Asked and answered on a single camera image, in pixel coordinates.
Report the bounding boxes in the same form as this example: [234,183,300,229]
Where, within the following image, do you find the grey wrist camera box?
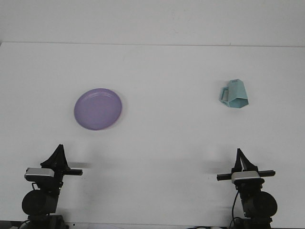
[231,170,261,184]
[24,167,54,182]

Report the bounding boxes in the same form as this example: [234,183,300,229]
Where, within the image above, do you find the pale purple round plate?
[73,88,123,131]

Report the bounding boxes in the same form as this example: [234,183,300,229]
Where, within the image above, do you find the pale blue faceted cup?
[218,79,250,110]

